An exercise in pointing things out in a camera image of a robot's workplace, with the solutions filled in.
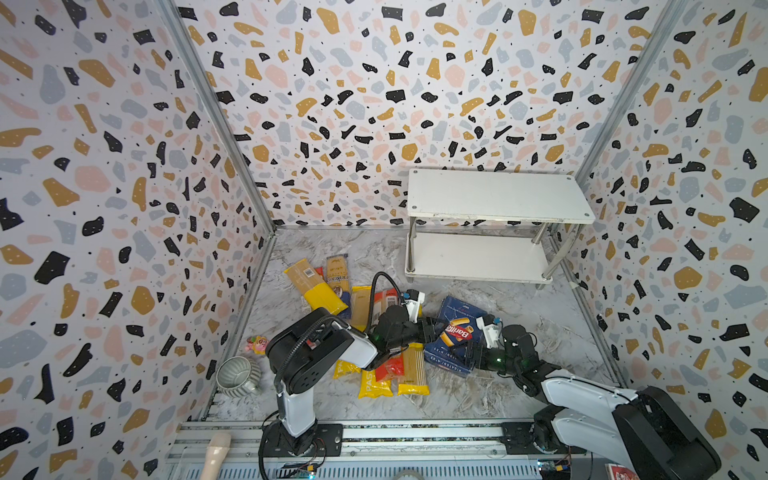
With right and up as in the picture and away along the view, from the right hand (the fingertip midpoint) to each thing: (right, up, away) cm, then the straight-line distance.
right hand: (453, 348), depth 84 cm
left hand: (-2, +7, 0) cm, 7 cm away
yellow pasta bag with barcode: (-42, +14, +13) cm, 47 cm away
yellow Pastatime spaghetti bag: (-11, -7, -5) cm, 14 cm away
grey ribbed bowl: (-61, -8, -1) cm, 61 cm away
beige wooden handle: (-57, -19, -15) cm, 62 cm away
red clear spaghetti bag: (-17, -5, -4) cm, 18 cm away
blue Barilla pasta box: (+2, +6, +4) cm, 7 cm away
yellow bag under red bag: (-23, -10, -4) cm, 25 cm away
